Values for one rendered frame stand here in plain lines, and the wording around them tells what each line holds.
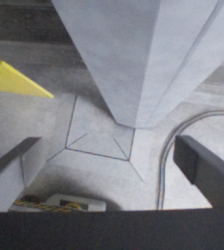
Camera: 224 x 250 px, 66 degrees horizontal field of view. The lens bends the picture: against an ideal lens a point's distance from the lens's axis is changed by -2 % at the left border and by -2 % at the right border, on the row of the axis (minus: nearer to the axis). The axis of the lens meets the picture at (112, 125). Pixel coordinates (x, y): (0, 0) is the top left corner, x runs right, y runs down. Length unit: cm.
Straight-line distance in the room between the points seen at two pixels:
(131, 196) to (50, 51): 73
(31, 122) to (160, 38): 95
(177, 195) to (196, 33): 84
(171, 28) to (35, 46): 53
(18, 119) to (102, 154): 53
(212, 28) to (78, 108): 83
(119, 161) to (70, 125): 32
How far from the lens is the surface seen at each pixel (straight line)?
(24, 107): 111
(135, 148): 89
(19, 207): 73
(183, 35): 19
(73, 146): 94
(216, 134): 100
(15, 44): 70
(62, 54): 60
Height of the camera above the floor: 91
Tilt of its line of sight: 80 degrees down
